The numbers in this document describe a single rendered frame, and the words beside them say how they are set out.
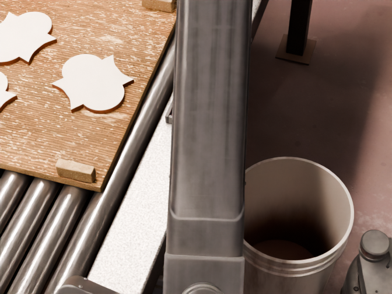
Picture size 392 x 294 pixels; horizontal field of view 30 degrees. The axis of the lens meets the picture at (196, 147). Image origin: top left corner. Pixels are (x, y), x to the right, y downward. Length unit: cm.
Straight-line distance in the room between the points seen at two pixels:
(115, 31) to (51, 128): 24
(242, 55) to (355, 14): 225
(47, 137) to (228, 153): 68
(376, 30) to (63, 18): 158
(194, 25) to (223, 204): 13
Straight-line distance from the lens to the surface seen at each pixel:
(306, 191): 193
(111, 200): 112
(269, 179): 189
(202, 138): 53
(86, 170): 109
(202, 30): 53
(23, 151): 117
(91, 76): 124
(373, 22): 276
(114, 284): 104
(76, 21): 135
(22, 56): 129
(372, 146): 237
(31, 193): 114
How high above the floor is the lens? 184
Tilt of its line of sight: 53 degrees down
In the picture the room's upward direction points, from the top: 2 degrees counter-clockwise
